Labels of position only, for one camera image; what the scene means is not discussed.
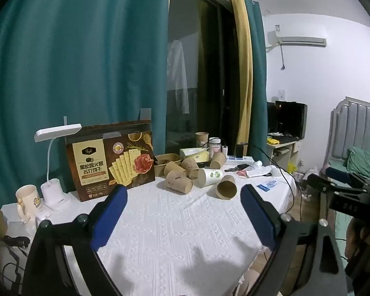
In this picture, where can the dark glass sliding door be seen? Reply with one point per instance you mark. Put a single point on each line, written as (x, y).
(206, 67)

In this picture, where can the narrow teal curtain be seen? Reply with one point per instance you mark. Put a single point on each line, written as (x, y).
(259, 83)

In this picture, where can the pale green tissue box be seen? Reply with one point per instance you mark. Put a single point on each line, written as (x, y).
(192, 152)

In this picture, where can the white patterned tablecloth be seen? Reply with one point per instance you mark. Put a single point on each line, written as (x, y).
(172, 237)

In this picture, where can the green pillow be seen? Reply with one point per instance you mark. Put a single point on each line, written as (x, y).
(362, 158)

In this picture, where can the small white charger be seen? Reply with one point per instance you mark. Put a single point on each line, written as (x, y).
(43, 215)

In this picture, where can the black computer monitor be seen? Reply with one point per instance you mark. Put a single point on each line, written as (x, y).
(291, 117)

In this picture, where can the white paper cup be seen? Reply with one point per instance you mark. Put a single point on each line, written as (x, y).
(209, 177)

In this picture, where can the white wall socket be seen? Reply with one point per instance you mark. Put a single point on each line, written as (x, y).
(282, 95)

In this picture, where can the kraft paper cup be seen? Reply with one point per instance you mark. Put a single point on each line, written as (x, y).
(190, 166)
(218, 159)
(178, 183)
(226, 188)
(173, 168)

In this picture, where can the white paper packet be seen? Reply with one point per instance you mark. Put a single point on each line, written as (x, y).
(259, 171)

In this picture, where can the yellow curtain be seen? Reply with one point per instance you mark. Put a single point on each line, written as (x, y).
(244, 67)

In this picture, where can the white air conditioner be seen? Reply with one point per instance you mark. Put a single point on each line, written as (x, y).
(296, 35)

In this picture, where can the brown cracker box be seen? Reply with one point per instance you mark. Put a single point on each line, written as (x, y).
(95, 166)

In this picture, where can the blue card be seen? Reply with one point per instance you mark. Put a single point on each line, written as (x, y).
(267, 185)

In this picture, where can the brown cup with white rim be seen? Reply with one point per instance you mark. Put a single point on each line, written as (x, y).
(202, 139)

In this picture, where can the jar with white lid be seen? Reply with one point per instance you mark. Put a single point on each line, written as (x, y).
(215, 145)

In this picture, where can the small white cup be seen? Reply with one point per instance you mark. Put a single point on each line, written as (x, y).
(276, 171)

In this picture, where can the cream ceramic mug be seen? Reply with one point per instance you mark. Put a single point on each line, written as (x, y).
(27, 199)

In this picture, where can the yellow plastic bag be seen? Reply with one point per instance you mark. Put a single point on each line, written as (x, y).
(291, 167)

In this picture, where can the grey padded headboard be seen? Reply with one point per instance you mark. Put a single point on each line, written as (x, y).
(354, 120)

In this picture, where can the person's right hand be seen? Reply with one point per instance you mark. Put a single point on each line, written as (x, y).
(356, 236)

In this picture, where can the kraft paper bowl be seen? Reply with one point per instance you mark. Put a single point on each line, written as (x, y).
(163, 160)

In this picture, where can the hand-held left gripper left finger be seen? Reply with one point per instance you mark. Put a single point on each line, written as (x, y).
(109, 219)

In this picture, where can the white desk lamp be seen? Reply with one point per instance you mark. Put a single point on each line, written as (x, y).
(58, 131)

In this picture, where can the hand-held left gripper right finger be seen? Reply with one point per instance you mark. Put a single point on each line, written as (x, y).
(260, 220)

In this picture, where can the white computer desk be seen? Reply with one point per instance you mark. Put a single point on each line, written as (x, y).
(285, 151)

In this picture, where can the large teal curtain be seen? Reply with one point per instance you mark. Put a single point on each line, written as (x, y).
(80, 52)

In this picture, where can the small black box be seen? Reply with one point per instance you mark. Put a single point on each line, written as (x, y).
(240, 151)

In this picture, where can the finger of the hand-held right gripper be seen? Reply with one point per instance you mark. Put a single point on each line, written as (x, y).
(326, 183)

